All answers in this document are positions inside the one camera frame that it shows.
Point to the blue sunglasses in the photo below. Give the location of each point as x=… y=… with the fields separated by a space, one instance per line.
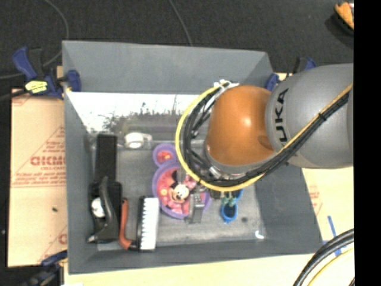
x=229 y=214

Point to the black handheld tool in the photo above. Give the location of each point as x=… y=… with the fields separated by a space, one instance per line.
x=109 y=213

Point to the black flat block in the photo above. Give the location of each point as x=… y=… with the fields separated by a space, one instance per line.
x=106 y=156

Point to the purple cartoon mouse plate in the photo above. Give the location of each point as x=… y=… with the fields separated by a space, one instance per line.
x=166 y=183

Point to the white tape roll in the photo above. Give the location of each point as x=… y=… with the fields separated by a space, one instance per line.
x=134 y=140

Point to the brown cardboard board red print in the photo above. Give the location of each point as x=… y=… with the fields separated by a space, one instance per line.
x=35 y=136

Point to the grey metal bin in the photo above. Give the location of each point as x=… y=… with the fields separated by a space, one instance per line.
x=166 y=67

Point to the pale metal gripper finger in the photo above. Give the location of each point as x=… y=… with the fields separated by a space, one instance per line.
x=197 y=212

